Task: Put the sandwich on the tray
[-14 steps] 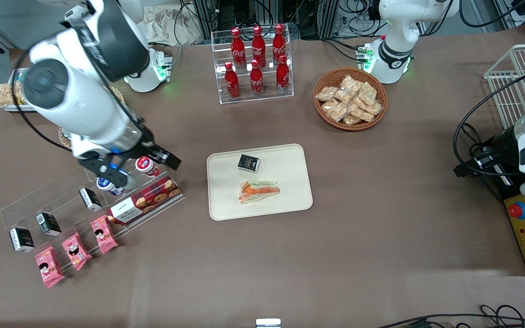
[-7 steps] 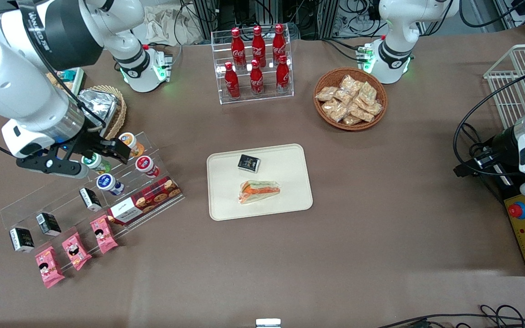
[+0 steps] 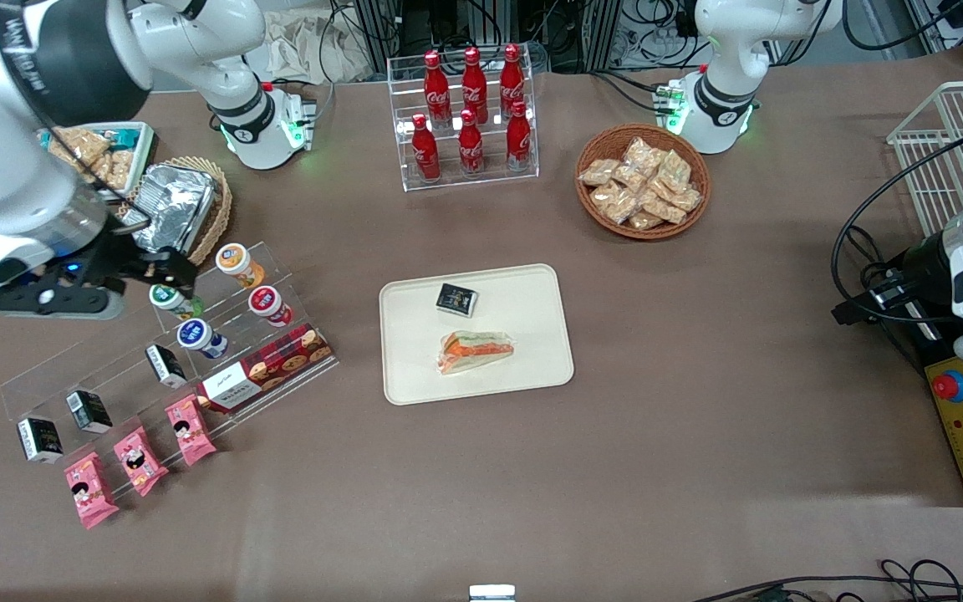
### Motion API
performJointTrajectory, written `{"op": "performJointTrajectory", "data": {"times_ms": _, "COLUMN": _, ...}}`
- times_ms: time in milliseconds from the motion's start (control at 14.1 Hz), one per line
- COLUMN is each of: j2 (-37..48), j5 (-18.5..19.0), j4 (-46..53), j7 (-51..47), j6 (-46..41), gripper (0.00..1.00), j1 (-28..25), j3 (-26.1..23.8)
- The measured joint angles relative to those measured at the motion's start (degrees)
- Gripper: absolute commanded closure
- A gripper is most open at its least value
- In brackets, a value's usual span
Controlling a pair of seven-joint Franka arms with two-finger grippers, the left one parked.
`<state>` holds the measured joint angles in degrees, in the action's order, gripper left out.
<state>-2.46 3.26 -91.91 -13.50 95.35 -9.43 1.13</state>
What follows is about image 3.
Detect orange lid yogurt cup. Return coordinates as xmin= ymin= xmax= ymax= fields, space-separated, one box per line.
xmin=215 ymin=242 xmax=267 ymax=290

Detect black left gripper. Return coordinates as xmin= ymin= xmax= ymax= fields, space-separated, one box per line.
xmin=831 ymin=232 xmax=959 ymax=327

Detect aluminium frame rack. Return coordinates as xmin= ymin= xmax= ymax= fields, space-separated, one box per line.
xmin=354 ymin=0 xmax=624 ymax=74

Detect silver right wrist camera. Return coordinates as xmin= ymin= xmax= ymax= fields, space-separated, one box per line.
xmin=0 ymin=283 xmax=125 ymax=322

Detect pink snack packet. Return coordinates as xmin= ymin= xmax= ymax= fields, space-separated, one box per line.
xmin=112 ymin=426 xmax=171 ymax=498
xmin=63 ymin=451 xmax=120 ymax=531
xmin=164 ymin=394 xmax=219 ymax=467

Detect red plaid cookie box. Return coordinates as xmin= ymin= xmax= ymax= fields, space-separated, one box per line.
xmin=196 ymin=324 xmax=334 ymax=413

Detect blue lid yogurt cup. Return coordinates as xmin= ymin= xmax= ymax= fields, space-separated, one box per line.
xmin=176 ymin=319 xmax=229 ymax=360

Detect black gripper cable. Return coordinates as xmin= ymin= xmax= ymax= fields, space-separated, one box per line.
xmin=830 ymin=134 xmax=963 ymax=327

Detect aluminium foil container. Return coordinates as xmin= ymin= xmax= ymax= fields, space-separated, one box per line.
xmin=118 ymin=163 xmax=217 ymax=260

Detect clear acrylic bottle rack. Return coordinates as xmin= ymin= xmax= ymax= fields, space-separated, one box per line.
xmin=386 ymin=45 xmax=540 ymax=194

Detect white wire basket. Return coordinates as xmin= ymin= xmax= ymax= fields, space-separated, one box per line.
xmin=886 ymin=80 xmax=963 ymax=240

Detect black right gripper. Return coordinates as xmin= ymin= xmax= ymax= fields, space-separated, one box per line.
xmin=37 ymin=229 xmax=198 ymax=297

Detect clear acrylic tiered stand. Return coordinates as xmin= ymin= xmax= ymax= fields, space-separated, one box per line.
xmin=0 ymin=242 xmax=340 ymax=496

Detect red lid yogurt cup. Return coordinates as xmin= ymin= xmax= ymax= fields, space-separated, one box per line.
xmin=247 ymin=285 xmax=294 ymax=328

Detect white rectangular snack tray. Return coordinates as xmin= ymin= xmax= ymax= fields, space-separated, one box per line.
xmin=37 ymin=121 xmax=157 ymax=202

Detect red cola bottle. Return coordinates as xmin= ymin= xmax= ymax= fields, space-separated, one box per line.
xmin=498 ymin=43 xmax=527 ymax=118
xmin=457 ymin=109 xmax=486 ymax=177
xmin=505 ymin=100 xmax=533 ymax=173
xmin=461 ymin=46 xmax=489 ymax=125
xmin=410 ymin=114 xmax=441 ymax=184
xmin=422 ymin=50 xmax=452 ymax=128

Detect small black snack box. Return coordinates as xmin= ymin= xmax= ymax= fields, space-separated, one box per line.
xmin=16 ymin=417 xmax=65 ymax=465
xmin=145 ymin=344 xmax=189 ymax=390
xmin=65 ymin=390 xmax=114 ymax=435
xmin=436 ymin=283 xmax=481 ymax=319

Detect round brown wicker basket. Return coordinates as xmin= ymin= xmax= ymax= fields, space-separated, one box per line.
xmin=575 ymin=124 xmax=712 ymax=242

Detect green lid yogurt cup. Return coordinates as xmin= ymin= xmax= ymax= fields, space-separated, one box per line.
xmin=149 ymin=284 xmax=206 ymax=321

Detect black cable bundle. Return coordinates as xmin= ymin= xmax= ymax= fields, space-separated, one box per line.
xmin=689 ymin=558 xmax=963 ymax=602

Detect crumpled beige cloth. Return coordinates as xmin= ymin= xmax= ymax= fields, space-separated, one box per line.
xmin=247 ymin=8 xmax=375 ymax=84

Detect triangle sandwich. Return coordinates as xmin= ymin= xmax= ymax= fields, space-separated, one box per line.
xmin=437 ymin=329 xmax=517 ymax=376

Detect oval wicker basket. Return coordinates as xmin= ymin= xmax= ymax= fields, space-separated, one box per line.
xmin=114 ymin=156 xmax=234 ymax=281

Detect beige plastic tray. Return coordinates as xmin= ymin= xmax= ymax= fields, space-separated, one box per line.
xmin=379 ymin=263 xmax=575 ymax=406

